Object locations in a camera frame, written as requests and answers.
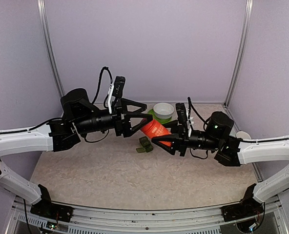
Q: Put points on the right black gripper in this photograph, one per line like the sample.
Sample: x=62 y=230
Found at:
x=177 y=144

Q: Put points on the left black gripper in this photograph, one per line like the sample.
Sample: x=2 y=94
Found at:
x=123 y=127

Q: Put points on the red cylindrical container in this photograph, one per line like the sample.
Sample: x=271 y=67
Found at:
x=155 y=129

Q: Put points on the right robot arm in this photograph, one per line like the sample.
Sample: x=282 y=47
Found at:
x=232 y=152

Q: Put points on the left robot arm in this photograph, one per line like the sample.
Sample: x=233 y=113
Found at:
x=80 y=117

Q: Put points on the green plate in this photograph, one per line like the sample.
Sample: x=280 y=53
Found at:
x=160 y=120

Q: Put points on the white ceramic bowl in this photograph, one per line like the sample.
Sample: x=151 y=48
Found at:
x=163 y=110

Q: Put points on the light blue mug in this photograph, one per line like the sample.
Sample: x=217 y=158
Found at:
x=243 y=135

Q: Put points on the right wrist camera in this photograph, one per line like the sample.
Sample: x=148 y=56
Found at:
x=184 y=120

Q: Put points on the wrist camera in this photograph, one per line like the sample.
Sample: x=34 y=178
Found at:
x=115 y=92
x=184 y=120

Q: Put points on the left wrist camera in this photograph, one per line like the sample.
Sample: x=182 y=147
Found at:
x=115 y=92

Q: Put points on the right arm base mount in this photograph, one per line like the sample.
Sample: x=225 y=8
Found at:
x=246 y=207

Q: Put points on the front aluminium rail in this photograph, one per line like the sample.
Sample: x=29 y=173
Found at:
x=90 y=220

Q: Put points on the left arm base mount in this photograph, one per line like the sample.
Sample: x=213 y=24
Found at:
x=46 y=208

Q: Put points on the left aluminium frame post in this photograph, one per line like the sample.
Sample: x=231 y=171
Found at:
x=49 y=47

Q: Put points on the aluminium frame post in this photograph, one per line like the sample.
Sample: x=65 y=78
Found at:
x=49 y=47
x=240 y=53

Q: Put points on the right aluminium frame post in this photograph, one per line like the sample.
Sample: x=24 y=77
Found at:
x=240 y=53

